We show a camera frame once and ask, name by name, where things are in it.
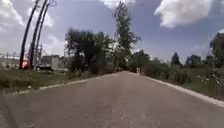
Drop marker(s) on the tall slim tree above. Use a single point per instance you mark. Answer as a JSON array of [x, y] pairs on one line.
[[124, 33]]

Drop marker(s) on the lattice frame structure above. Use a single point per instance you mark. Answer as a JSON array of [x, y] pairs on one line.
[[40, 53]]

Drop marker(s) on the clump of dark trees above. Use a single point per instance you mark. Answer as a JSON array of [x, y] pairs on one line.
[[86, 50]]

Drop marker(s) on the pale gravel strip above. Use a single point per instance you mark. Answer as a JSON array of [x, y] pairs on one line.
[[186, 91]]

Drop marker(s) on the grass verge with weeds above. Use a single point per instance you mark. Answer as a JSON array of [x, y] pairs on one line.
[[200, 84], [30, 80]]

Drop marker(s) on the row of bushes and trees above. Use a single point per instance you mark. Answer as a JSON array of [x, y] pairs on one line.
[[193, 61]]

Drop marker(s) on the short pale post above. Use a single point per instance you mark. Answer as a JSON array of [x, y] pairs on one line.
[[138, 70]]

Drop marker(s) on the large dark tree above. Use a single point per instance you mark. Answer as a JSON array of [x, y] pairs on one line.
[[218, 46]]

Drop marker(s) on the grey asphalt road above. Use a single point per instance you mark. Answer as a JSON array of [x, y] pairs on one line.
[[113, 103]]

